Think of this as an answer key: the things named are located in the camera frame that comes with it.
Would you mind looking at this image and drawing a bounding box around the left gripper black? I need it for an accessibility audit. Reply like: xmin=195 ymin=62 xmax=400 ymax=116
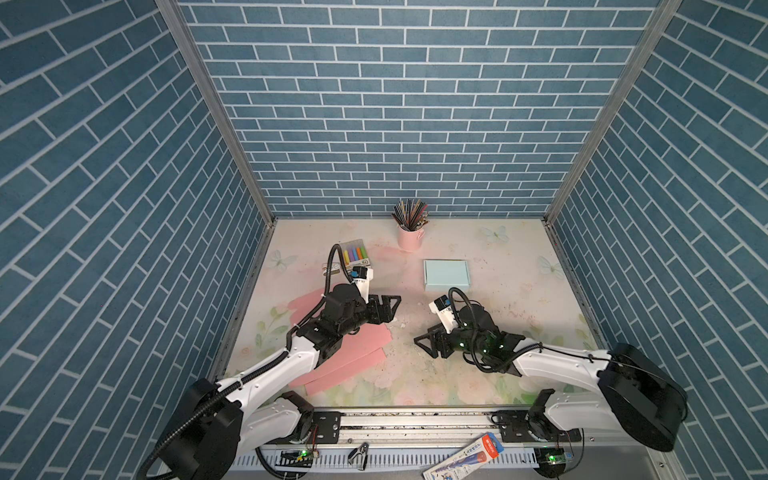
xmin=337 ymin=292 xmax=401 ymax=339

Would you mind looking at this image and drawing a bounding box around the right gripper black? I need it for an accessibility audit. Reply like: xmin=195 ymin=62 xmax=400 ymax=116
xmin=411 ymin=320 xmax=486 ymax=358

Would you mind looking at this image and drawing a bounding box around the light blue paper box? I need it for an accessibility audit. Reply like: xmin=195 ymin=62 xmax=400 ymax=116
xmin=423 ymin=259 xmax=471 ymax=292

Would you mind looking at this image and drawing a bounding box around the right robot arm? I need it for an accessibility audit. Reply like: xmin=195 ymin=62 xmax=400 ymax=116
xmin=414 ymin=298 xmax=688 ymax=452

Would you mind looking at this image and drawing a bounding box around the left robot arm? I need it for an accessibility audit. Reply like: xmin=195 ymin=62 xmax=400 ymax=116
xmin=136 ymin=283 xmax=402 ymax=479

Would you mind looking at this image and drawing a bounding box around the pink flat paper box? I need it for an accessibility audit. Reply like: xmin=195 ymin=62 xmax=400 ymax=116
xmin=289 ymin=324 xmax=392 ymax=395

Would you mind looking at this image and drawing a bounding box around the clear highlighter marker pack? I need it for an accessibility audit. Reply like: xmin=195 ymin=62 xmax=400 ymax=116
xmin=340 ymin=239 xmax=371 ymax=271

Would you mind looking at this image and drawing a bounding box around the pink metal pencil cup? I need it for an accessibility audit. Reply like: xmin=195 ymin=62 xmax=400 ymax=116
xmin=397 ymin=227 xmax=425 ymax=252

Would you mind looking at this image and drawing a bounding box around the bundle of coloured pencils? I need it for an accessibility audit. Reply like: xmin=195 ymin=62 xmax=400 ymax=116
xmin=391 ymin=199 xmax=428 ymax=232

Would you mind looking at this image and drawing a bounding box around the red blue pen package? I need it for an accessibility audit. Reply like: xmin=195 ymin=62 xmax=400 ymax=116
xmin=422 ymin=433 xmax=504 ymax=480

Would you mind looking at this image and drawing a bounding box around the black metal clip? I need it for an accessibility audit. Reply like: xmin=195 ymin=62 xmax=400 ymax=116
xmin=347 ymin=442 xmax=369 ymax=471

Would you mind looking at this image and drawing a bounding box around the round black device green light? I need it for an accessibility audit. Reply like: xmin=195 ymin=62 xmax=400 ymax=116
xmin=534 ymin=448 xmax=568 ymax=479

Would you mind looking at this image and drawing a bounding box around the small green circuit board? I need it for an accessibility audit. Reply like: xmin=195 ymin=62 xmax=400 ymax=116
xmin=275 ymin=450 xmax=315 ymax=470

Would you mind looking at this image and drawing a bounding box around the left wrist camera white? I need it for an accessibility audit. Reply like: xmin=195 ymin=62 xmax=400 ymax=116
xmin=350 ymin=266 xmax=373 ymax=304

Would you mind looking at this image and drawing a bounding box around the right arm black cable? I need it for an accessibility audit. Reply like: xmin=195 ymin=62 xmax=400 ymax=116
xmin=446 ymin=286 xmax=691 ymax=421

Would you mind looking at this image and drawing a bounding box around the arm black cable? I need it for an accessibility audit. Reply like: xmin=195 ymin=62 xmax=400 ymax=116
xmin=446 ymin=286 xmax=691 ymax=421
xmin=134 ymin=242 xmax=355 ymax=480

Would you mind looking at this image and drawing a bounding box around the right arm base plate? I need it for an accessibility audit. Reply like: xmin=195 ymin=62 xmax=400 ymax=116
xmin=489 ymin=409 xmax=583 ymax=444

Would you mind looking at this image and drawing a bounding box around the aluminium mounting rail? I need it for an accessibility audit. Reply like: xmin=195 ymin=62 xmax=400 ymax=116
xmin=225 ymin=408 xmax=664 ymax=479

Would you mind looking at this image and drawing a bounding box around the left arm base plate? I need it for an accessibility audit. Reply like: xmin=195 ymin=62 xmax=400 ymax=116
xmin=281 ymin=411 xmax=342 ymax=446

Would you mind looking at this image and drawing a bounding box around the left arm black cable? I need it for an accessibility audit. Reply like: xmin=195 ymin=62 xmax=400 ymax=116
xmin=134 ymin=242 xmax=355 ymax=480

